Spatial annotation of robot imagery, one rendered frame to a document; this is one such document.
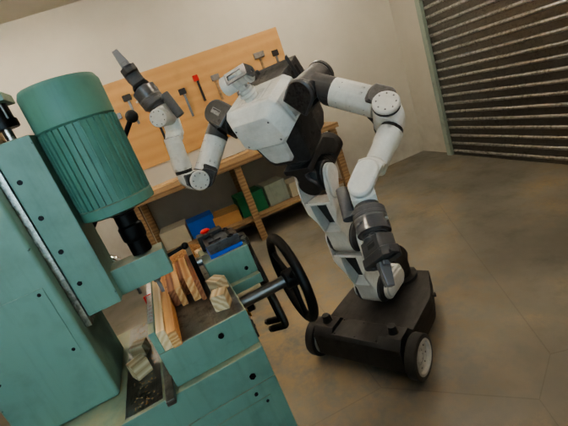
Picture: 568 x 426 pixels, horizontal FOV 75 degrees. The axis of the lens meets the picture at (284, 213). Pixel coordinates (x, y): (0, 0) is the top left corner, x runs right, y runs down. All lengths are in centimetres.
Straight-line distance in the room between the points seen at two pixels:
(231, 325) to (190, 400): 19
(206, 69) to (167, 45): 44
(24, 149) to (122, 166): 19
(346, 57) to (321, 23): 46
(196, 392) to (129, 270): 33
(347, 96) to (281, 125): 26
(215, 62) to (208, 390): 369
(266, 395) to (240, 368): 11
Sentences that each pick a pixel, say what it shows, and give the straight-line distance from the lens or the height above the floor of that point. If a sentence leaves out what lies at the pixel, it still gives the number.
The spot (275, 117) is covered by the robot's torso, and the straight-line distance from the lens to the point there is 128.
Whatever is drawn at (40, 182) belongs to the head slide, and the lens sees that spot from 95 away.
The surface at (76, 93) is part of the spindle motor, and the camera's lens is 93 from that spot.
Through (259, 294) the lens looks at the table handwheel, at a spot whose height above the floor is 82.
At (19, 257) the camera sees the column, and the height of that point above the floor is 120.
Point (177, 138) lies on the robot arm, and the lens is 147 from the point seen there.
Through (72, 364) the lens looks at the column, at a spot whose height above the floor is 93.
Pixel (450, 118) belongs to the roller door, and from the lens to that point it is 459.
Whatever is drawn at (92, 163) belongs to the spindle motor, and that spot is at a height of 132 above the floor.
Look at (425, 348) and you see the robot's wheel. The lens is 186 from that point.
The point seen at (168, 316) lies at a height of 94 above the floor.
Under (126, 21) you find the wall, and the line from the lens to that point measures 436.
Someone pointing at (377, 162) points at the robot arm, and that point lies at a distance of 101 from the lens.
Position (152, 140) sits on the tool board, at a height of 130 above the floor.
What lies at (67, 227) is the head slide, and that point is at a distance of 96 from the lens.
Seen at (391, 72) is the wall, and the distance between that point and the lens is 498.
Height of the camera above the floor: 133
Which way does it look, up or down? 17 degrees down
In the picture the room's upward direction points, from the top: 20 degrees counter-clockwise
